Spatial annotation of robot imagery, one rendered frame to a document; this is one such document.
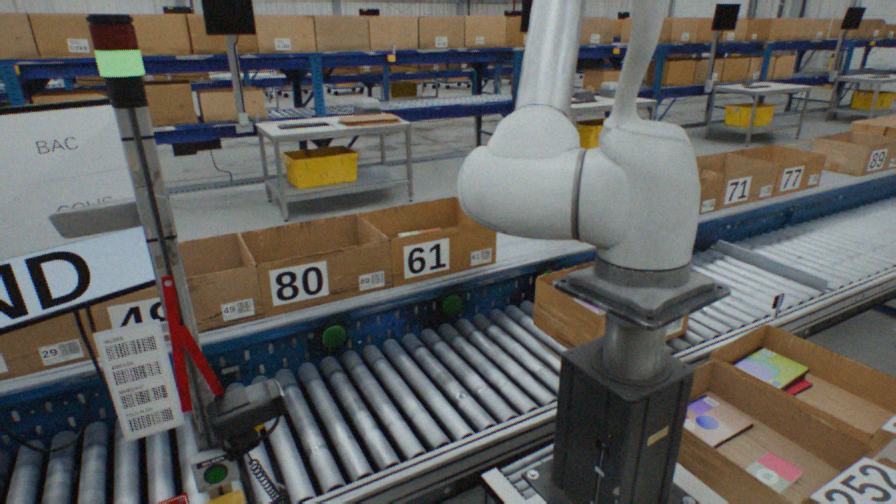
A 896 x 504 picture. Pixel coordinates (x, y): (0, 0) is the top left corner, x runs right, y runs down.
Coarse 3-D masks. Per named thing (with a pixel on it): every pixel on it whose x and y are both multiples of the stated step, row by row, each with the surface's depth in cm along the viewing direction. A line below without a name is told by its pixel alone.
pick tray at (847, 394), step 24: (744, 336) 153; (768, 336) 159; (792, 336) 153; (720, 360) 142; (792, 360) 154; (816, 360) 149; (840, 360) 144; (768, 384) 132; (816, 384) 147; (840, 384) 145; (864, 384) 140; (888, 384) 136; (816, 408) 124; (840, 408) 138; (864, 408) 138; (888, 408) 137; (864, 432) 117; (888, 432) 122
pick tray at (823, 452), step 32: (704, 384) 143; (736, 384) 137; (768, 416) 131; (800, 416) 124; (704, 448) 114; (736, 448) 125; (768, 448) 125; (800, 448) 125; (832, 448) 119; (864, 448) 113; (704, 480) 116; (736, 480) 109; (800, 480) 116
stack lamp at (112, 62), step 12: (96, 36) 67; (108, 36) 67; (120, 36) 68; (132, 36) 69; (96, 48) 68; (108, 48) 68; (120, 48) 68; (132, 48) 69; (108, 60) 68; (120, 60) 68; (132, 60) 69; (108, 72) 69; (120, 72) 69; (132, 72) 70; (144, 72) 72
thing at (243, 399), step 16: (256, 384) 92; (272, 384) 93; (224, 400) 89; (240, 400) 89; (256, 400) 89; (272, 400) 90; (208, 416) 88; (224, 416) 87; (240, 416) 87; (256, 416) 89; (272, 416) 90; (224, 432) 87; (240, 432) 88; (256, 432) 92; (240, 448) 91
